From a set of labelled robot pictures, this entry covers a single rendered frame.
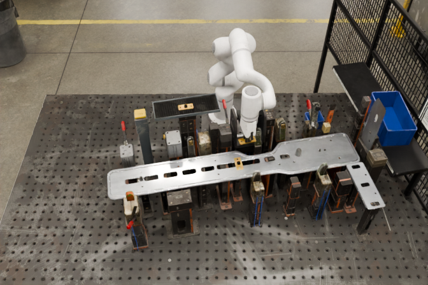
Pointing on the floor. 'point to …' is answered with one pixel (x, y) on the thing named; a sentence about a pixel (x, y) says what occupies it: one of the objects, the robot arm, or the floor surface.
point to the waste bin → (9, 31)
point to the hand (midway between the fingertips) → (247, 137)
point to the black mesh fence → (378, 47)
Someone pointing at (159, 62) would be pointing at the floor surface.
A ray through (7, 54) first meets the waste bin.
